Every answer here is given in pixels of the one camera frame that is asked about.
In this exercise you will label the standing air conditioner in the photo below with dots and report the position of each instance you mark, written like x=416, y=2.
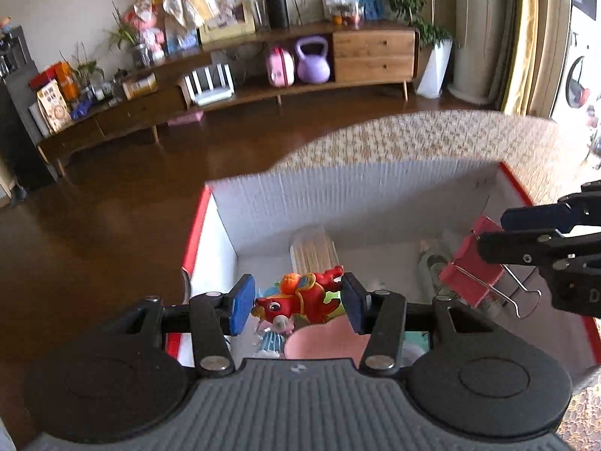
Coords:
x=483, y=33

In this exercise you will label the plastic bag of fruit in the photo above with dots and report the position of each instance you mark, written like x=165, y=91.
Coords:
x=345, y=2

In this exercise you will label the pink toy suitcase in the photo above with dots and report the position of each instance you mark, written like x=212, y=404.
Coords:
x=280, y=68

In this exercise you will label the small leafy plant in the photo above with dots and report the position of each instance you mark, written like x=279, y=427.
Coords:
x=87, y=75

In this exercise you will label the washing machine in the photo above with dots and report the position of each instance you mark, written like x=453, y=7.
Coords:
x=580, y=80

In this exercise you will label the blue bag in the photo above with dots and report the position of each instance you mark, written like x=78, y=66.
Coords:
x=371, y=2

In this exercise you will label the orange box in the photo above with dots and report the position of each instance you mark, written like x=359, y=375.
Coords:
x=68, y=82

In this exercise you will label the red cardboard box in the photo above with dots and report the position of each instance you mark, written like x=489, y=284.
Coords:
x=375, y=197

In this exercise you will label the black speaker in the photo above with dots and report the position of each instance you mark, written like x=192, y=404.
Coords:
x=277, y=11

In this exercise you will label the potted plant in vase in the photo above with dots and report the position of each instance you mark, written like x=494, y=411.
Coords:
x=138, y=54

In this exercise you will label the white router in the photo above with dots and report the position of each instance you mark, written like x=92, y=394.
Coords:
x=209, y=87

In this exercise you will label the red binder clip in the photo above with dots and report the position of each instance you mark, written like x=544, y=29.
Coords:
x=469, y=268

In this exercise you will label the purple kettlebell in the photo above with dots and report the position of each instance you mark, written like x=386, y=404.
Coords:
x=313, y=65

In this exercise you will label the flat pink object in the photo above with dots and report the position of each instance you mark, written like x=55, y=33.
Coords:
x=185, y=118

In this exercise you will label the black water dispenser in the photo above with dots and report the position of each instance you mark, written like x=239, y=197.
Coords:
x=21, y=127

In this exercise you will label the pink doll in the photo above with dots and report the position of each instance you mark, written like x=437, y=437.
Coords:
x=150, y=30

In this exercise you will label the picture frame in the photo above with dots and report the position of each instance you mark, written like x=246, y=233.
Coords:
x=227, y=26

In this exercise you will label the red toy horse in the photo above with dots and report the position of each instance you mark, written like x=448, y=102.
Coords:
x=305, y=300

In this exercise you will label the wooden TV cabinet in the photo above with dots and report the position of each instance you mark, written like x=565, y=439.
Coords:
x=375, y=56

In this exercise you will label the printed snack box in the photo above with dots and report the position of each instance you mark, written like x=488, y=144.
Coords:
x=54, y=108

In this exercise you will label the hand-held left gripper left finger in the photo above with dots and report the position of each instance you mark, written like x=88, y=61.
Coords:
x=242, y=303

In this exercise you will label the pink heart-shaped paddle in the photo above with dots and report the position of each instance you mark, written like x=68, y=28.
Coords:
x=324, y=345

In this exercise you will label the potted tree white planter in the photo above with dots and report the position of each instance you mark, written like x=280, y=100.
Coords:
x=434, y=70

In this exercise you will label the blue toy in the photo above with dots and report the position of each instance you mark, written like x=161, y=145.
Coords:
x=80, y=110

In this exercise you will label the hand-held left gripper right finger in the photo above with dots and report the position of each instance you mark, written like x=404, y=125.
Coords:
x=355, y=303

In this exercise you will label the small blue-white bottle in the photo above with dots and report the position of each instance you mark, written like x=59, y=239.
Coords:
x=270, y=342

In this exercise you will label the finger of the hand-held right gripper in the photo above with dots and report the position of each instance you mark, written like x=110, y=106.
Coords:
x=512, y=246
x=530, y=218

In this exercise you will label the yellow and white box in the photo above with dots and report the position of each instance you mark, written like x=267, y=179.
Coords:
x=139, y=87

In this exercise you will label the yellow curtain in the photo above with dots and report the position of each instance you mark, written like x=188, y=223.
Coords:
x=523, y=47

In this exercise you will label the flat red box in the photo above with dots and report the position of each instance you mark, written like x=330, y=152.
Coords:
x=44, y=75

